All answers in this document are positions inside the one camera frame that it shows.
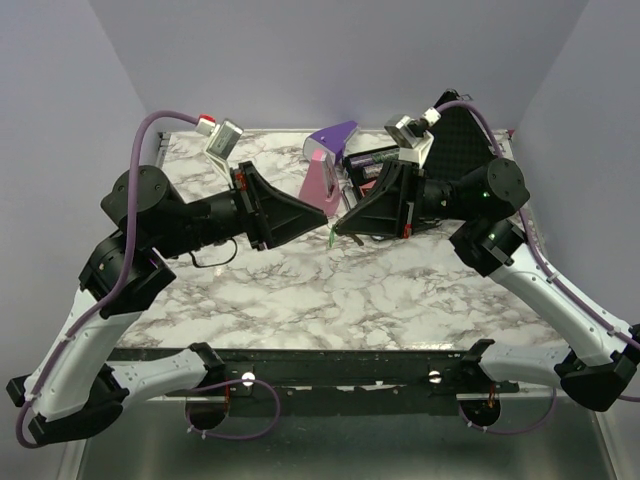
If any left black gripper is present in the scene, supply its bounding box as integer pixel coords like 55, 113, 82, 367
154, 160, 330, 259

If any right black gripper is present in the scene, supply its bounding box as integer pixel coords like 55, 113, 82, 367
335, 159, 478, 239

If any green key tag with keyring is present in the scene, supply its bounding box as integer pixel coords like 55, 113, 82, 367
327, 224, 364, 249

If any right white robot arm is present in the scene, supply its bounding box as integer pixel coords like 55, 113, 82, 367
332, 158, 639, 412

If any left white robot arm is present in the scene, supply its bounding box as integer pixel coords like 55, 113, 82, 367
7, 162, 327, 449

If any pink and purple device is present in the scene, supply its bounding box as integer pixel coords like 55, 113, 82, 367
298, 121, 358, 217

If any black poker chip case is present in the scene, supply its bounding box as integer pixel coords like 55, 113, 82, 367
342, 89, 501, 236

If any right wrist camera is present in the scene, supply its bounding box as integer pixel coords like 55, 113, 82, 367
384, 108, 441, 168

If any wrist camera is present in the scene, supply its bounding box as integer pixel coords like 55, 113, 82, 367
384, 108, 441, 168
196, 115, 244, 178

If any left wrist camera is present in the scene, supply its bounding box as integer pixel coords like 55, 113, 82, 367
196, 115, 244, 178

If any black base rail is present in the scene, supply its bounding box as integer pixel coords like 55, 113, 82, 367
107, 347, 521, 419

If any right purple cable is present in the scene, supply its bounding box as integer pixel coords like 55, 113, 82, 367
432, 100, 640, 404

